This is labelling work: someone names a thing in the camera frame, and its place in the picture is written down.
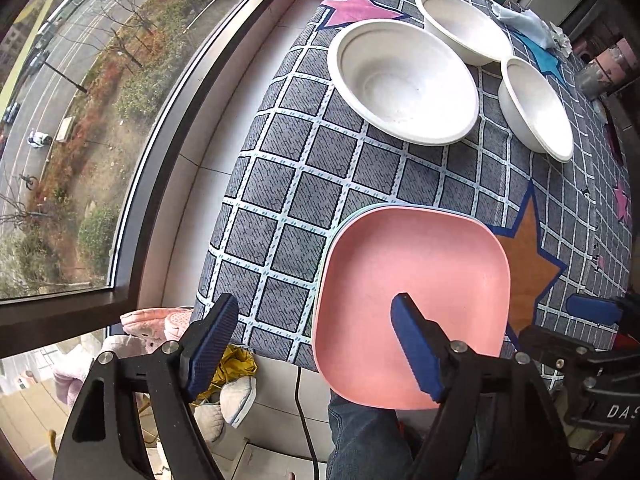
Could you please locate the person's leg in jeans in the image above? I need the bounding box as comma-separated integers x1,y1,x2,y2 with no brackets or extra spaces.
326,389,432,480

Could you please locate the crumpled white tissue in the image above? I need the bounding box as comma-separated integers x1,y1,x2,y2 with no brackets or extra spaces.
547,22,576,58

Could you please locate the dark window frame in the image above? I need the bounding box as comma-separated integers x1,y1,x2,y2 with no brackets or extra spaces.
0,0,313,361

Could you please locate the pink plush slipper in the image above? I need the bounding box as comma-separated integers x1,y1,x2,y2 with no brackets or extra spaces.
120,306,194,356

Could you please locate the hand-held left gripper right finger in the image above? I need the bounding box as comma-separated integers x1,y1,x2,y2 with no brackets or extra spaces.
390,292,576,480

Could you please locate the grey white slipper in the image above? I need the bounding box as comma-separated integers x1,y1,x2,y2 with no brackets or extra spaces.
192,375,258,443

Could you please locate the light blue cloth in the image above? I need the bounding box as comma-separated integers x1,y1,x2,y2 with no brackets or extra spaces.
490,1,557,51

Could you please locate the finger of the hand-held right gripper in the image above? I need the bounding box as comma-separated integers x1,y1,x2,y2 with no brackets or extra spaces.
566,293,640,327
519,324,602,377

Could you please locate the pale pink plush toy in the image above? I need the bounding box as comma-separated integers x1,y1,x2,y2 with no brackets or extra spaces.
50,335,148,408

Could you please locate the grey checked star tablecloth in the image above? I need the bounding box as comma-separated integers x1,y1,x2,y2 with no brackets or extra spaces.
192,0,633,396

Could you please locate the yellow cloth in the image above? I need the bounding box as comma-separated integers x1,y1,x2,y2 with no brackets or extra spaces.
200,344,258,403

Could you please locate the grey cup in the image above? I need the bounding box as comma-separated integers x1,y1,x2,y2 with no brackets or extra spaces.
574,45,632,102

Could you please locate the large white bowl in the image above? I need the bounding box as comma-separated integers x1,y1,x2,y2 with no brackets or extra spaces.
327,19,480,147

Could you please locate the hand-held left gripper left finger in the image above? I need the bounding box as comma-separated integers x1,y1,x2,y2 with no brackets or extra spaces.
52,292,241,480

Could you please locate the medium white bowl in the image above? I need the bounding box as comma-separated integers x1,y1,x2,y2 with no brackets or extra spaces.
415,0,515,67

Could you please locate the small white bowl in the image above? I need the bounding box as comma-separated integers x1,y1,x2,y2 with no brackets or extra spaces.
498,56,575,163

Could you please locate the black cable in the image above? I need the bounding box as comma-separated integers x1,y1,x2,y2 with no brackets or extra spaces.
294,366,321,480

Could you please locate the pale green square plate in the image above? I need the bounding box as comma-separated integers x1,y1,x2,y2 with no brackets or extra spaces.
314,204,483,321

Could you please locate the pink square plate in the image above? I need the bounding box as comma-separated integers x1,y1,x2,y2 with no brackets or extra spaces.
313,208,512,410

